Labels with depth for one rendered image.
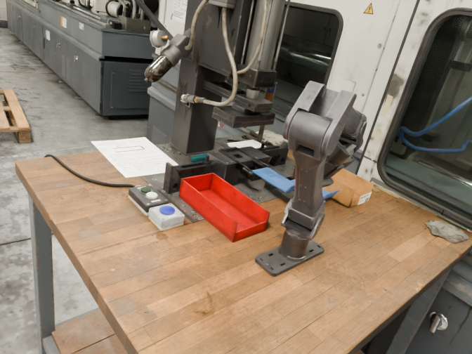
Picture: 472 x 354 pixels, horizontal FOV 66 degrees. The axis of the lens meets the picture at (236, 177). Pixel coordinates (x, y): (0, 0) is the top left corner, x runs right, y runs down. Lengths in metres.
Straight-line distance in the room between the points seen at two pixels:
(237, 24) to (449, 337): 1.34
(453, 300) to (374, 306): 0.73
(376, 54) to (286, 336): 1.20
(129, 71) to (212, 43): 3.10
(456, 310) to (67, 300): 1.68
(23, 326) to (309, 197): 1.51
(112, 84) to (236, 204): 3.31
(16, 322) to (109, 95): 2.81
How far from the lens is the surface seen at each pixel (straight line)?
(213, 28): 1.23
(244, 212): 1.05
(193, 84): 1.31
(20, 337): 1.94
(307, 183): 0.77
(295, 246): 0.89
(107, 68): 4.20
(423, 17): 1.52
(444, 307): 1.64
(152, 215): 0.96
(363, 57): 1.67
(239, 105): 1.16
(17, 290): 2.15
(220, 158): 1.18
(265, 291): 0.82
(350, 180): 1.39
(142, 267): 0.83
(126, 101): 4.35
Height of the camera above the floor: 1.44
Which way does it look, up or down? 25 degrees down
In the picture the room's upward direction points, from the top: 12 degrees clockwise
